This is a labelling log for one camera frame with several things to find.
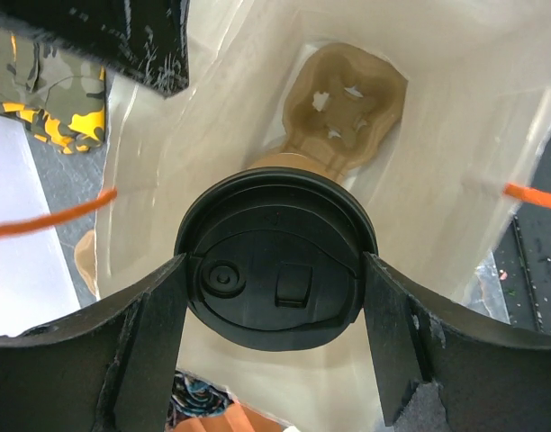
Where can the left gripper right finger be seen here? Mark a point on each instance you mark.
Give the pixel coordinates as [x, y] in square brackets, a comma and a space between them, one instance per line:
[440, 366]

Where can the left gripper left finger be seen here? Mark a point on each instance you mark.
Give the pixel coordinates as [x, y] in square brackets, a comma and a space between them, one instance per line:
[107, 367]

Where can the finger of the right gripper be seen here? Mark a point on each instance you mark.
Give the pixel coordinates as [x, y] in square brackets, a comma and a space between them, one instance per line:
[144, 40]

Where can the cardboard cup carrier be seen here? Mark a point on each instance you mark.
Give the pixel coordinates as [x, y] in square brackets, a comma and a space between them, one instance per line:
[341, 106]
[85, 260]

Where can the brown paper cup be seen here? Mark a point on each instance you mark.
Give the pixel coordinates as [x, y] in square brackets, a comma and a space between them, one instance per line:
[291, 160]

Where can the black plastic cup lid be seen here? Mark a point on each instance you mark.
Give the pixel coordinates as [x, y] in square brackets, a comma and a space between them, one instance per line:
[275, 258]

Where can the blue striped rolled sock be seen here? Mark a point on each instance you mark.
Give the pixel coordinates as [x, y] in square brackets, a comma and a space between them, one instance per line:
[193, 398]

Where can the camouflage folded garment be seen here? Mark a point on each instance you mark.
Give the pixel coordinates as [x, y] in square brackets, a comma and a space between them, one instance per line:
[58, 97]

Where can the orange compartment tray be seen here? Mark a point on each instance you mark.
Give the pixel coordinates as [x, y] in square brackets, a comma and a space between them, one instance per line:
[236, 418]

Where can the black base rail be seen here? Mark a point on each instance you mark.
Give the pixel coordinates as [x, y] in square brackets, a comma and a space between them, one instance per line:
[524, 261]

